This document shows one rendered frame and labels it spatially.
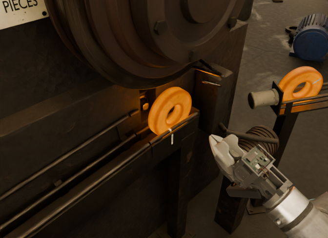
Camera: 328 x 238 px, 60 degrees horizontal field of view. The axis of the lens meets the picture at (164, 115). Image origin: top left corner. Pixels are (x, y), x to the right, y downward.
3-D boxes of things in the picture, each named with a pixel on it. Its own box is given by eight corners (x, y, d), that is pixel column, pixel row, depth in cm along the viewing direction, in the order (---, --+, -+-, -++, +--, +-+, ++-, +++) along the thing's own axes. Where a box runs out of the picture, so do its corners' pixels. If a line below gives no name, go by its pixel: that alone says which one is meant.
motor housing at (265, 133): (207, 222, 136) (221, 144, 102) (234, 195, 148) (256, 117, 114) (229, 242, 129) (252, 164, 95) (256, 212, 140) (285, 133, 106)
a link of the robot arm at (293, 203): (292, 208, 69) (271, 234, 64) (276, 192, 71) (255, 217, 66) (315, 194, 62) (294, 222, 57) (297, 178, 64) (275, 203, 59)
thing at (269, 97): (247, 102, 105) (248, 89, 101) (270, 98, 105) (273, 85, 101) (253, 112, 100) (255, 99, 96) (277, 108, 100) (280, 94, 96)
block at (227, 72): (189, 123, 107) (193, 67, 92) (203, 114, 111) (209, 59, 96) (211, 137, 101) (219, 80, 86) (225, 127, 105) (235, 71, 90)
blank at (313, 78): (283, 109, 107) (288, 115, 105) (270, 84, 98) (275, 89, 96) (322, 85, 104) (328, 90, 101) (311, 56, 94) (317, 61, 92)
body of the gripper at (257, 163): (256, 141, 67) (298, 179, 63) (241, 158, 74) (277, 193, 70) (237, 157, 63) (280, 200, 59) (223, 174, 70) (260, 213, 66)
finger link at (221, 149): (216, 125, 70) (244, 152, 67) (208, 138, 74) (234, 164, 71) (208, 131, 68) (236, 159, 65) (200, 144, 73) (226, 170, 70)
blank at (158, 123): (147, 97, 76) (155, 103, 74) (186, 78, 85) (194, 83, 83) (147, 140, 85) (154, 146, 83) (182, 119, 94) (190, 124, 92)
